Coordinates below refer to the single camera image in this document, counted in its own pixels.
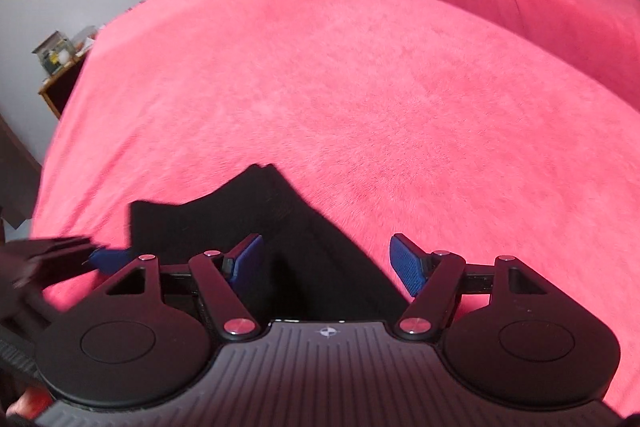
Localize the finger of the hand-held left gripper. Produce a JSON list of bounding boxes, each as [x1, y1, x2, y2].
[[89, 247, 133, 273]]

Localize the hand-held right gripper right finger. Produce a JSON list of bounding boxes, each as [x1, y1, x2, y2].
[[389, 233, 556, 342]]

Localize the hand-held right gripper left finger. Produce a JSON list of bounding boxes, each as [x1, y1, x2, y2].
[[95, 233, 265, 342]]

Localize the black knit pants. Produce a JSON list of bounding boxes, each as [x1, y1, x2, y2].
[[129, 163, 407, 324]]

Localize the pink fleece blanket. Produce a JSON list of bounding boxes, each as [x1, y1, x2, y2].
[[30, 0, 640, 427]]

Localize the wooden bedside table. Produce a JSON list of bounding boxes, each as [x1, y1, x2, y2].
[[38, 49, 92, 120]]

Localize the clear plastic container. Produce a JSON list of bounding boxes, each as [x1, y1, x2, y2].
[[31, 30, 77, 78]]

